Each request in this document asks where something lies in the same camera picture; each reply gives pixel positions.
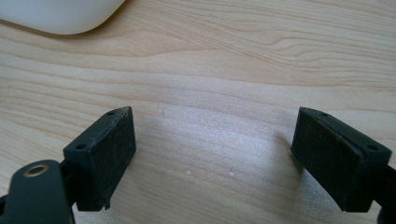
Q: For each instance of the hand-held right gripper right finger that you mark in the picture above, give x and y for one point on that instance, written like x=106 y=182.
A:
x=336 y=161

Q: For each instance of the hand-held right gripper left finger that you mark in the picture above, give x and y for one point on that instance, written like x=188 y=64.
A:
x=102 y=161

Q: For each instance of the white plastic storage bin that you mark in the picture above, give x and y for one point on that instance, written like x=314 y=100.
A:
x=59 y=15

